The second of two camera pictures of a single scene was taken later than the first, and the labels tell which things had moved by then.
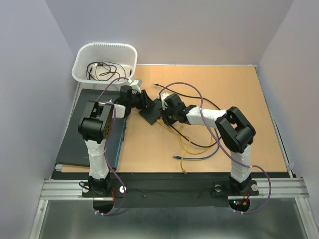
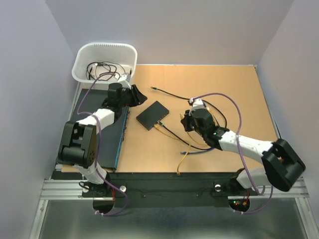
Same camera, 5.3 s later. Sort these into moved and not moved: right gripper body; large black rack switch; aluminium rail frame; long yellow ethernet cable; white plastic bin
Moved: long yellow ethernet cable; right gripper body
Not moved: aluminium rail frame; large black rack switch; white plastic bin
